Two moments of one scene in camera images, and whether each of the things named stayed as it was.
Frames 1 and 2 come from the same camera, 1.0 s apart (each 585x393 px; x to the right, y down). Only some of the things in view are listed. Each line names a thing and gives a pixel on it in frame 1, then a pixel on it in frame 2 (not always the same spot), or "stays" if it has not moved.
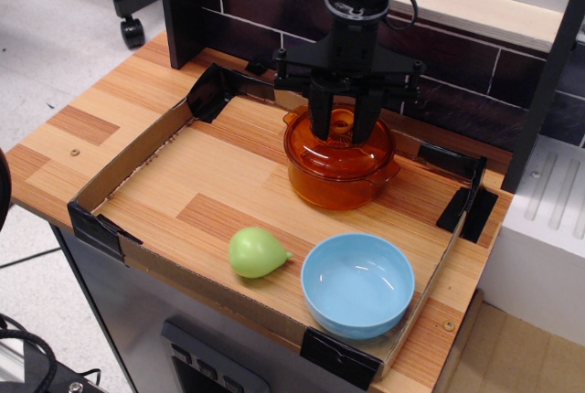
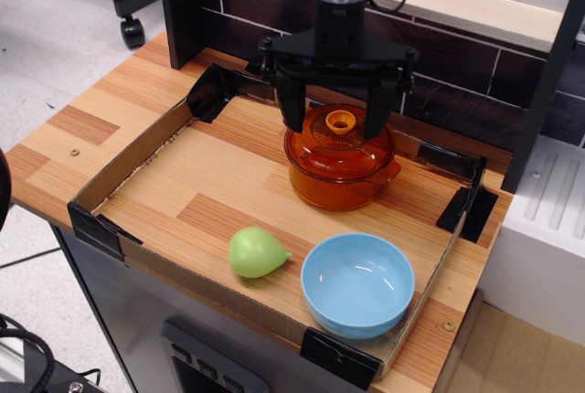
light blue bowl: (358, 285) stays
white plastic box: (537, 270) stays
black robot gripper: (349, 57) -> (340, 44)
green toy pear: (255, 253) stays
